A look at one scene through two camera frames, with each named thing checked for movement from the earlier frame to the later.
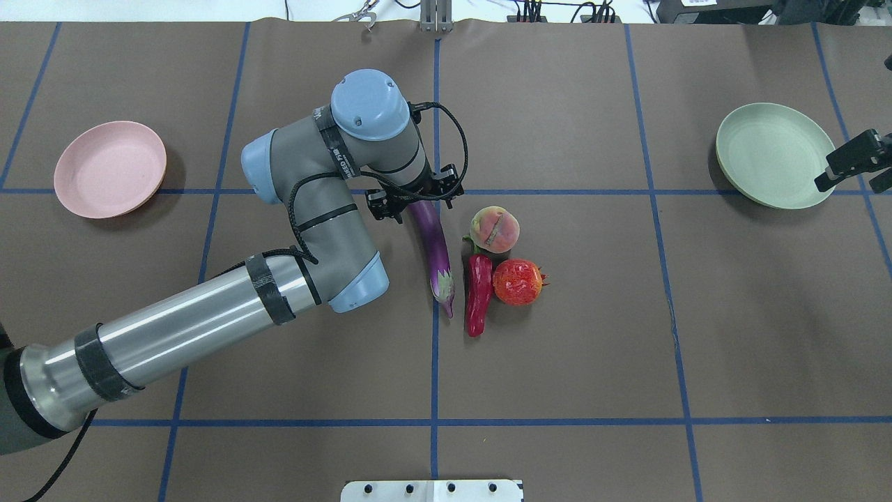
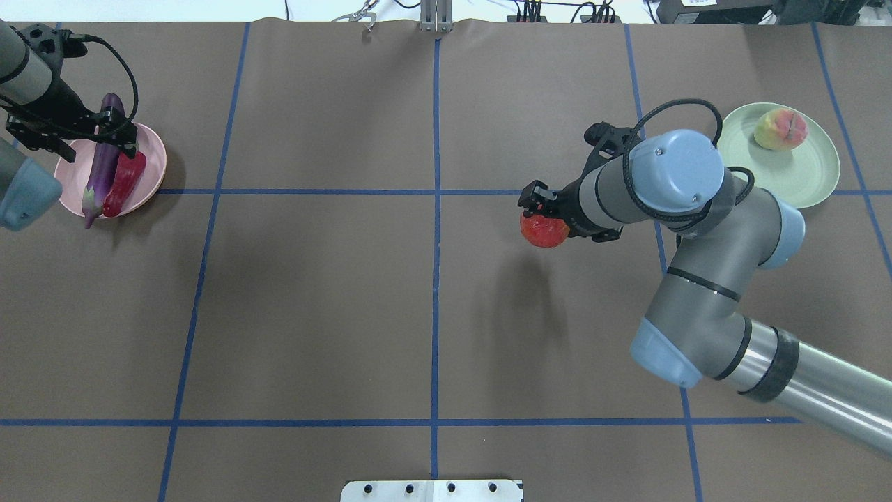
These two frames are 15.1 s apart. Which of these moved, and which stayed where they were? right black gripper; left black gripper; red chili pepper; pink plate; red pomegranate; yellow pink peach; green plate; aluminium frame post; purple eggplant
Moved: red pomegranate; right black gripper; yellow pink peach; purple eggplant; red chili pepper; left black gripper
Stayed: green plate; pink plate; aluminium frame post
